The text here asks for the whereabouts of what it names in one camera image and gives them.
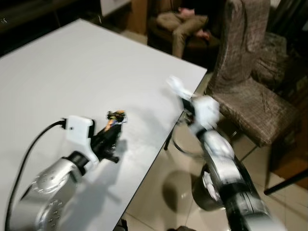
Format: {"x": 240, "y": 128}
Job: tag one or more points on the orange and black wrapper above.
{"x": 116, "y": 117}

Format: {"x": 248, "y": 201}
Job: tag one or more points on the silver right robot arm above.
{"x": 226, "y": 173}

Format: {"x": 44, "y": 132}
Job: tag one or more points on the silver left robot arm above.
{"x": 53, "y": 180}

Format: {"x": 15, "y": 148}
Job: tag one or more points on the brown fabric dining chair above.
{"x": 250, "y": 96}

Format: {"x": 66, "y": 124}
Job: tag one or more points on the dark brown armchair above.
{"x": 202, "y": 45}

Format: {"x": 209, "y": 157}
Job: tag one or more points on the black left robot foot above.
{"x": 120, "y": 226}

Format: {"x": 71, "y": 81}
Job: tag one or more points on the black robot foot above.
{"x": 185, "y": 228}
{"x": 120, "y": 226}

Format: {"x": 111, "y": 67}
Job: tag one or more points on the seated person in khaki trousers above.
{"x": 185, "y": 24}

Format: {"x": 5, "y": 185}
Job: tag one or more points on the grey patterned fabric chair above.
{"x": 274, "y": 57}

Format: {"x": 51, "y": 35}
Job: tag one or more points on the black slanted bar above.
{"x": 286, "y": 185}

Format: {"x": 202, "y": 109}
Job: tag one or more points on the black right robot foot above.
{"x": 185, "y": 228}

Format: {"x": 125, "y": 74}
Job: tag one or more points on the white board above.
{"x": 114, "y": 6}

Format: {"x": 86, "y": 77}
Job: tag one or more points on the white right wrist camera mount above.
{"x": 205, "y": 113}

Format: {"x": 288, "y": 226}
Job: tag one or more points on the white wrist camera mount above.
{"x": 205, "y": 113}
{"x": 79, "y": 130}

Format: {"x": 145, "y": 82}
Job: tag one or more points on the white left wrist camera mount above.
{"x": 79, "y": 130}

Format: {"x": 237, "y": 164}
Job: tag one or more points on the brown wooden post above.
{"x": 139, "y": 14}

